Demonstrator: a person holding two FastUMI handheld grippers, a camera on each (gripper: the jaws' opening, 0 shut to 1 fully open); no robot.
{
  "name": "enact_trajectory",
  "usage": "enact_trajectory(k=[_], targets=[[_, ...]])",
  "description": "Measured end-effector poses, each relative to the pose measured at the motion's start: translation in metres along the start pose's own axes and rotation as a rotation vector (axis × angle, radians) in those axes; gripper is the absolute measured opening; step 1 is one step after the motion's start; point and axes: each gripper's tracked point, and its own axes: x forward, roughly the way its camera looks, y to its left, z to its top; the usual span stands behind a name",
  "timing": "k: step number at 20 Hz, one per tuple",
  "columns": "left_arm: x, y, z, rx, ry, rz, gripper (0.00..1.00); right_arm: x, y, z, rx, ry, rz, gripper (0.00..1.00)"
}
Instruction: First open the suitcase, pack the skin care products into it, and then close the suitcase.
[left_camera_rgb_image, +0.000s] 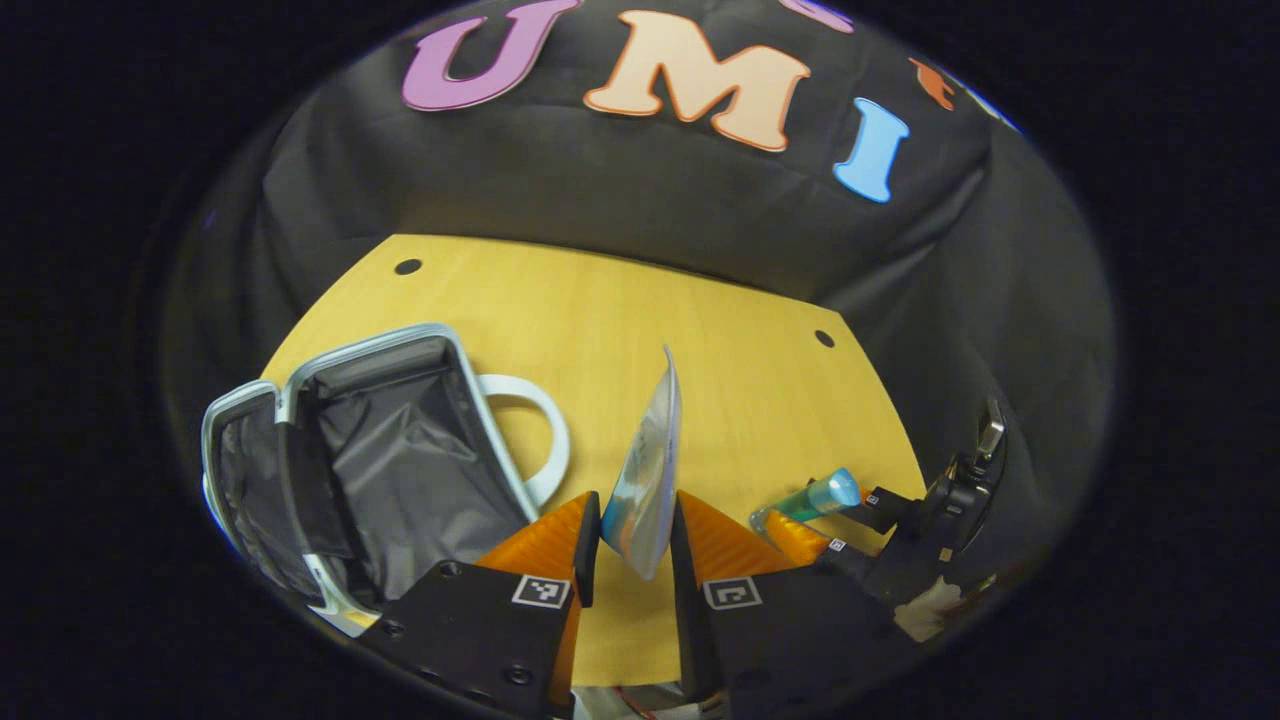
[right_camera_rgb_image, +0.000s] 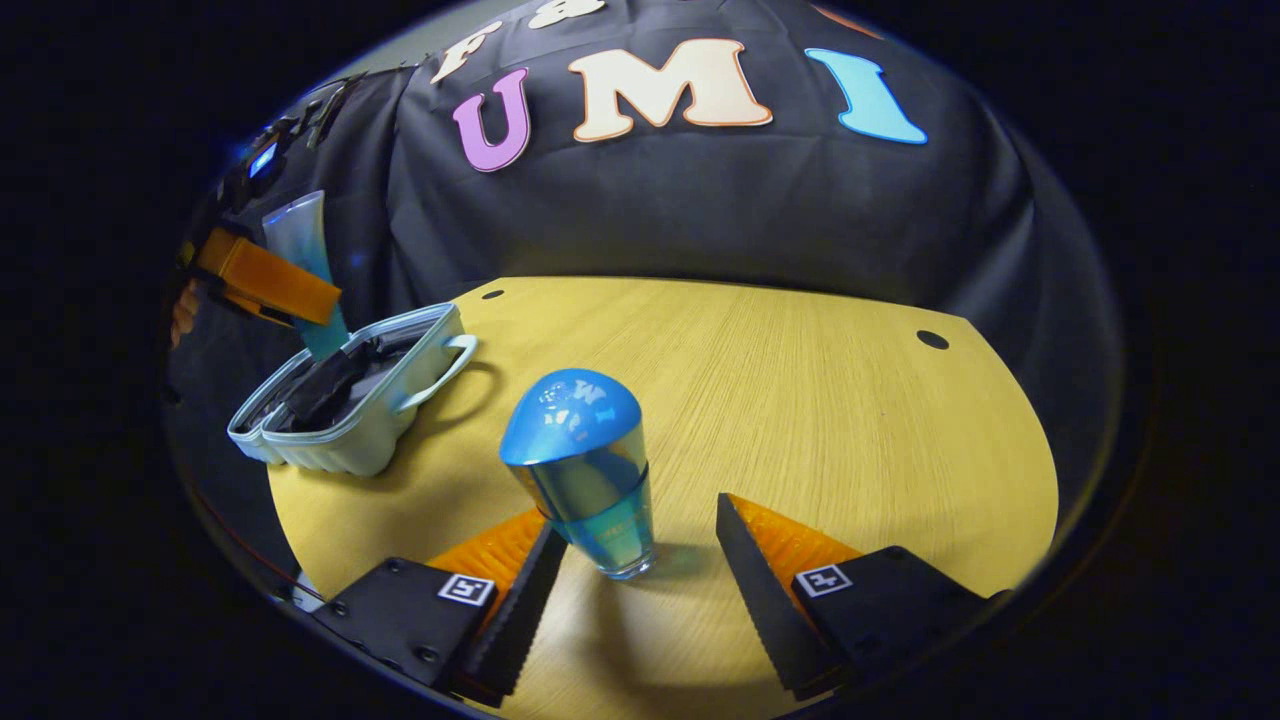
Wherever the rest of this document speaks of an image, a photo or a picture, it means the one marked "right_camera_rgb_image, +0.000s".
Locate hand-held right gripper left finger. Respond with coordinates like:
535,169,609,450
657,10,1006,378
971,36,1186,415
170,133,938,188
312,506,569,709

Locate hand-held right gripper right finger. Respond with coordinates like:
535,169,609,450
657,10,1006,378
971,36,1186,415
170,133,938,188
715,492,1011,703

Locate teal squeeze tube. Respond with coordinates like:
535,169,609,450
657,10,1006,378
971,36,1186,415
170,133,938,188
261,189,353,363

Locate small light blue suitcase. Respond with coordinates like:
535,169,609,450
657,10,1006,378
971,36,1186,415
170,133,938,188
227,302,480,479

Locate blue capped clear bottle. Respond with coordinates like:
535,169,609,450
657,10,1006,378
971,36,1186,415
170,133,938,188
499,367,658,582

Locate black backdrop cloth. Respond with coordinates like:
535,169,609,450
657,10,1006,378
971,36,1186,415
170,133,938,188
163,0,1129,531

